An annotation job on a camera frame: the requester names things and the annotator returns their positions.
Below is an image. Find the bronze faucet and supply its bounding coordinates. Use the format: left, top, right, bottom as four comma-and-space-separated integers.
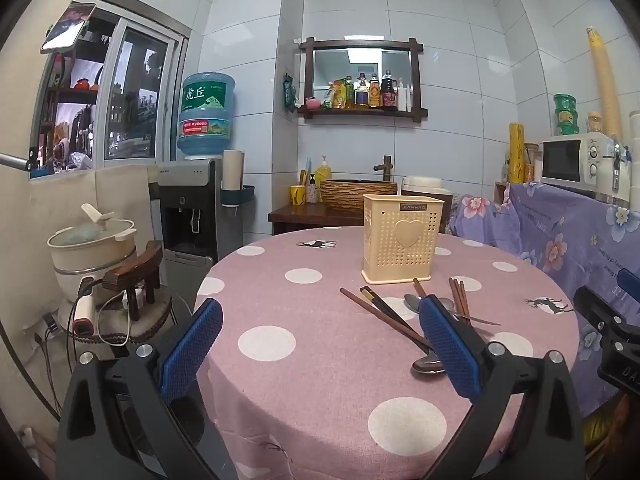
373, 155, 396, 182

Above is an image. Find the black chopstick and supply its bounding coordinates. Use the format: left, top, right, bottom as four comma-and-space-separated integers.
367, 286, 426, 335
361, 286, 432, 350

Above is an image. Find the cream perforated utensil holder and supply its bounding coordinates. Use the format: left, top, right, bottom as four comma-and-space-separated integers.
361, 193, 445, 285

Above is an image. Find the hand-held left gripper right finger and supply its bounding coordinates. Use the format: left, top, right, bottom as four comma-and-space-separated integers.
419, 296, 586, 480

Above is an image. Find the white microwave oven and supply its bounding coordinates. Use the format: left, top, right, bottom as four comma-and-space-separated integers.
540, 133, 619, 191

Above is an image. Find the small dark wooden stool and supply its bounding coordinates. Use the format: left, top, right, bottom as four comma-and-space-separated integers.
102, 240, 164, 322

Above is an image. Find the yellow wrapped roll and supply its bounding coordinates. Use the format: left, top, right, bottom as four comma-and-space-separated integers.
508, 122, 526, 185

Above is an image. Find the wicker wash basin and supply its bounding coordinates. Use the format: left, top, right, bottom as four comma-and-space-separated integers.
319, 178, 399, 216

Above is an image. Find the tall yellow paper cup stack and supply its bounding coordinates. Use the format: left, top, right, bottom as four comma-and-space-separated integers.
585, 27, 624, 142

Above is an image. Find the blue water jug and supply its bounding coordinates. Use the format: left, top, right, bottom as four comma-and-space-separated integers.
177, 72, 237, 157

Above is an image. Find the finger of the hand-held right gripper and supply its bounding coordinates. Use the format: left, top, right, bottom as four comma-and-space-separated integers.
617, 268, 640, 303
574, 286, 640, 346

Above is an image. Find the round cushioned seat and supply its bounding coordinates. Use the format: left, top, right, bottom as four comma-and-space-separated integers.
75, 290, 174, 358

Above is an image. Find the wooden framed mirror shelf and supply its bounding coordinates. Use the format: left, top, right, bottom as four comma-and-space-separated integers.
298, 37, 429, 121

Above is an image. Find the pink polka dot tablecloth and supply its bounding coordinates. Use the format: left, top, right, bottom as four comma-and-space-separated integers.
194, 226, 582, 480

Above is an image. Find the white brown rice cooker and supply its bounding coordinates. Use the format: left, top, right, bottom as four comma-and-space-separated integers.
402, 175, 454, 235

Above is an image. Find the purple floral cloth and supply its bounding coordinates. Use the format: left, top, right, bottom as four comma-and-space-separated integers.
446, 180, 640, 417

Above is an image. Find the cream cooking pot with lid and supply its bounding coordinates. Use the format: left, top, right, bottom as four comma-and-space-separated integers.
47, 203, 139, 292

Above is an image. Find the glass storage jar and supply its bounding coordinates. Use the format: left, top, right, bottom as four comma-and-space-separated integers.
524, 143, 541, 184

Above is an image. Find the mounted smartphone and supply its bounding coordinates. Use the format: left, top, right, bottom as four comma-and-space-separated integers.
39, 2, 97, 54

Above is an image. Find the dark soy sauce bottle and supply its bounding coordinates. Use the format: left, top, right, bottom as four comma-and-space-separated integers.
381, 70, 399, 110

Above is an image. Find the white paper cup tube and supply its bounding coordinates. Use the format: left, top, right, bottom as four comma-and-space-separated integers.
222, 149, 245, 193

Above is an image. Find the grey water dispenser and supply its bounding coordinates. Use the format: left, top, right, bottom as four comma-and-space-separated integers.
157, 157, 224, 306

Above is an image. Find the blue cup tube holder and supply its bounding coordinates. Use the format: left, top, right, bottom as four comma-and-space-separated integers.
221, 185, 256, 209

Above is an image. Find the sliding glass window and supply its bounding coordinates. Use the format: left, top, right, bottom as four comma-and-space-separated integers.
29, 0, 191, 179

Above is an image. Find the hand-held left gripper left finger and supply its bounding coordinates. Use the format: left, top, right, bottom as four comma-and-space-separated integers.
56, 297, 224, 480

